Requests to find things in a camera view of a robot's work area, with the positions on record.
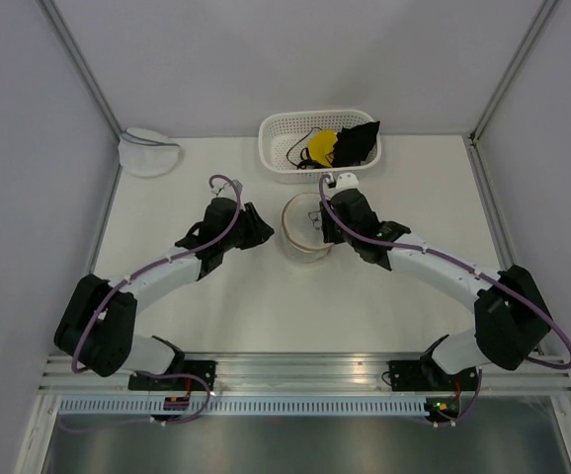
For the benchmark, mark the aluminium mounting rail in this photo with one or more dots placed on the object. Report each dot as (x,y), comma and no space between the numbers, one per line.
(305,374)

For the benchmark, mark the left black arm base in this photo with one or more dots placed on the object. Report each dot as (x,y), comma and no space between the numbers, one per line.
(157,365)

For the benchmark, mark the white plastic basket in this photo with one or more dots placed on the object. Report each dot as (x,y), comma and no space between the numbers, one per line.
(298,147)

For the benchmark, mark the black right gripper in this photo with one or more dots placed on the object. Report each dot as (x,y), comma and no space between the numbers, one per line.
(330,235)

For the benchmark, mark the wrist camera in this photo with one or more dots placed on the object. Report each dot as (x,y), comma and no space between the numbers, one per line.
(342,181)
(229,189)

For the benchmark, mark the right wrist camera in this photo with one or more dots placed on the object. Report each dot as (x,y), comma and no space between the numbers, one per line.
(342,181)

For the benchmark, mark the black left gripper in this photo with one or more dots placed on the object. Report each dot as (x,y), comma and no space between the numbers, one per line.
(259,231)

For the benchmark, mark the white folded mesh bag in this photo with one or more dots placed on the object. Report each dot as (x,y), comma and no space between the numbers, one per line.
(145,153)

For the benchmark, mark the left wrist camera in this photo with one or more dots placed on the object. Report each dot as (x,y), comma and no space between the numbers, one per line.
(229,189)

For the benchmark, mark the black bra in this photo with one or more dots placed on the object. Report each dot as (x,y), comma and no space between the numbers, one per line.
(354,144)

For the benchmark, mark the white mesh laundry bag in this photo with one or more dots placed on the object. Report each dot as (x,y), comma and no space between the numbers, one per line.
(301,230)

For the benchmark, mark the white slotted cable duct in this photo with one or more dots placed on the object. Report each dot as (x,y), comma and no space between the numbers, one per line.
(234,405)

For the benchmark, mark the yellow bra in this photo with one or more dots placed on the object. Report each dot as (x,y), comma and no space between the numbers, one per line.
(320,148)

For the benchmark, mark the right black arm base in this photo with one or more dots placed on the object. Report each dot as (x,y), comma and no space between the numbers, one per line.
(423,375)

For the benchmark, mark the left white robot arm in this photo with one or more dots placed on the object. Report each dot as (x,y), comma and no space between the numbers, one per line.
(97,328)

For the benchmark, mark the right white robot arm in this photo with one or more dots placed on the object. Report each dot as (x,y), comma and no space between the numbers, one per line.
(510,318)

